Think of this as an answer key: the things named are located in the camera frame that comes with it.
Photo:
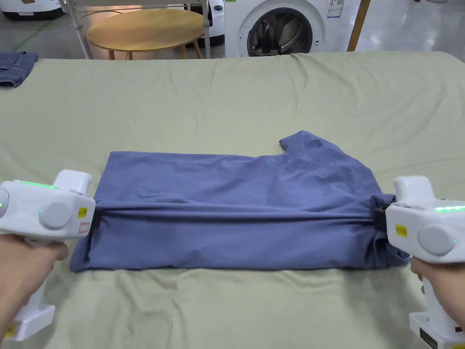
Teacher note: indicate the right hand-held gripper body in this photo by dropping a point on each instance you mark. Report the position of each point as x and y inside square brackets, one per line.
[421, 225]

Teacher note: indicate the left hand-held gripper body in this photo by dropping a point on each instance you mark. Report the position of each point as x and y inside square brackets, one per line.
[54, 211]

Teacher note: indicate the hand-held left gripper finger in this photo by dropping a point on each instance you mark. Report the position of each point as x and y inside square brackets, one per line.
[97, 219]

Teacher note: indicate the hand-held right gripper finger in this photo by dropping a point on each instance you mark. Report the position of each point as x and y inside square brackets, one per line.
[382, 201]

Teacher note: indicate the dark blue shirt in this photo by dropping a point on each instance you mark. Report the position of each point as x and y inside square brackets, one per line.
[218, 189]

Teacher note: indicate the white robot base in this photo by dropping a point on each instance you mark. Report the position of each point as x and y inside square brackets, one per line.
[32, 9]
[216, 21]

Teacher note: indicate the person's left hand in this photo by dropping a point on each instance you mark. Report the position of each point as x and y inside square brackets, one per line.
[25, 269]

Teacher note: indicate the person's right hand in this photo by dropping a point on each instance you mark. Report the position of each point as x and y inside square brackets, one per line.
[447, 291]

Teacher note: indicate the folded blue jeans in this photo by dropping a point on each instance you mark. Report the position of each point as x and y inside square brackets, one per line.
[14, 69]

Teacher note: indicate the bed with pale green sheet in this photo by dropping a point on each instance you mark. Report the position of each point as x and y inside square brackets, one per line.
[232, 94]

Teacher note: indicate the white washing machine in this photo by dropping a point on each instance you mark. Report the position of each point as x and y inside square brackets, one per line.
[279, 27]

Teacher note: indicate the wooden post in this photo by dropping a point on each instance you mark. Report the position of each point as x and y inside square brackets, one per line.
[358, 25]

